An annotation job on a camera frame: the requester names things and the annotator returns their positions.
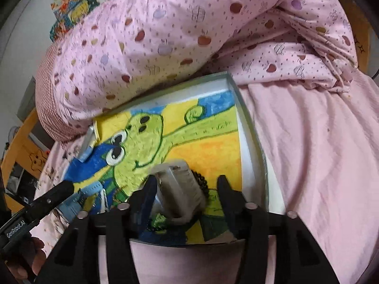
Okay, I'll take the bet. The person's left hand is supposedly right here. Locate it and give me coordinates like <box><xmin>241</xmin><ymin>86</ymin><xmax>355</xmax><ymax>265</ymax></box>
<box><xmin>6</xmin><ymin>235</ymin><xmax>46</xmax><ymax>283</ymax></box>

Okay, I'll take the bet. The light blue smart watch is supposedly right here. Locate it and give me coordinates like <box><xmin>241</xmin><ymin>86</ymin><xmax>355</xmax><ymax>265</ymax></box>
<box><xmin>56</xmin><ymin>181</ymin><xmax>103</xmax><ymax>223</ymax></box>

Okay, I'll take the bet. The white hair clip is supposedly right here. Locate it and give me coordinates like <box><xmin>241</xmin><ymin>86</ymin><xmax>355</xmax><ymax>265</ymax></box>
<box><xmin>99</xmin><ymin>188</ymin><xmax>108</xmax><ymax>213</ymax></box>

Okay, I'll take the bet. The pink dotted rolled quilt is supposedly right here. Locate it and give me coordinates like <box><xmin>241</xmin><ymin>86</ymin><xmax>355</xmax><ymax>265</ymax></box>
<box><xmin>51</xmin><ymin>0</ymin><xmax>358</xmax><ymax>133</ymax></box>

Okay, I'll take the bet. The wooden bed rail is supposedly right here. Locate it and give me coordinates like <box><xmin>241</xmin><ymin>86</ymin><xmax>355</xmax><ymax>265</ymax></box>
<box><xmin>1</xmin><ymin>109</ymin><xmax>54</xmax><ymax>213</ymax></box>

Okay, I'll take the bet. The pink floral bed sheet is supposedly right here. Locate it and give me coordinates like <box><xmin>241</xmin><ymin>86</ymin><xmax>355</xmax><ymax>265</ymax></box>
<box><xmin>31</xmin><ymin>71</ymin><xmax>379</xmax><ymax>284</ymax></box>

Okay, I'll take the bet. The grey shallow tray box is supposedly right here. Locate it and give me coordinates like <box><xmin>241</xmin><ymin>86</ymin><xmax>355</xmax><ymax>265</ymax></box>
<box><xmin>59</xmin><ymin>72</ymin><xmax>269</xmax><ymax>246</ymax></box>

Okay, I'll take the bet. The green frog drawing paper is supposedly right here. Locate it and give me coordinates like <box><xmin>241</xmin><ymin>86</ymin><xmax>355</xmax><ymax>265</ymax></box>
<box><xmin>65</xmin><ymin>91</ymin><xmax>242</xmax><ymax>246</ymax></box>

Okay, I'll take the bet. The black bead bracelet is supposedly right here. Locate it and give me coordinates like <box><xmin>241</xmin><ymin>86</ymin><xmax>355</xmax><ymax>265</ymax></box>
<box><xmin>148</xmin><ymin>169</ymin><xmax>211</xmax><ymax>234</ymax></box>

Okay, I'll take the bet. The red checked pillow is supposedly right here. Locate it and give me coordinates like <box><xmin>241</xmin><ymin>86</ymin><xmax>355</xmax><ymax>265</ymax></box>
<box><xmin>35</xmin><ymin>41</ymin><xmax>88</xmax><ymax>142</ymax></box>

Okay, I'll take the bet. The dark grey door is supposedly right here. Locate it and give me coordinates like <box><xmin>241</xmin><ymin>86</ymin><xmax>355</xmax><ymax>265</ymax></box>
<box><xmin>17</xmin><ymin>77</ymin><xmax>35</xmax><ymax>122</ymax></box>

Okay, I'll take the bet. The standing fan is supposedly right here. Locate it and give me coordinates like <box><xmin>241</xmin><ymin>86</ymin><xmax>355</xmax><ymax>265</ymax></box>
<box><xmin>5</xmin><ymin>126</ymin><xmax>20</xmax><ymax>150</ymax></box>

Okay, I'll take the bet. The grey plastic clasp buckle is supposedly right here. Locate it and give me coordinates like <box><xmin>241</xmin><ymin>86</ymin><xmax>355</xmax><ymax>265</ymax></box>
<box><xmin>150</xmin><ymin>160</ymin><xmax>207</xmax><ymax>225</ymax></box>

